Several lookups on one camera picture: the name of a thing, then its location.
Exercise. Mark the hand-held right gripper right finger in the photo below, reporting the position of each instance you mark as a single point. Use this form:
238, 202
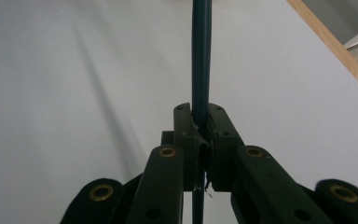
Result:
251, 177

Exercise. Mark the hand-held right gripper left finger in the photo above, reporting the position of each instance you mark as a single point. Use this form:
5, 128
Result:
164, 174

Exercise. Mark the white board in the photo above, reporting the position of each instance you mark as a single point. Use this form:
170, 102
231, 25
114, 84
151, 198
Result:
74, 77

